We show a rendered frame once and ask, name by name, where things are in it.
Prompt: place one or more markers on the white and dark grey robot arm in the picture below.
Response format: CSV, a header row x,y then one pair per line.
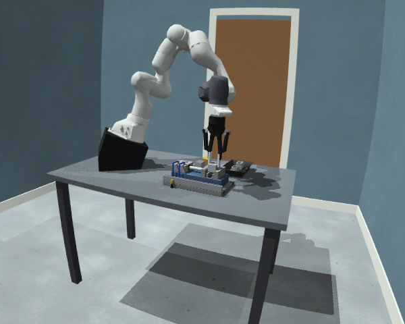
x,y
218,91

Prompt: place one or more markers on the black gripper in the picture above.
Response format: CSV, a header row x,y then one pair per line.
x,y
216,128

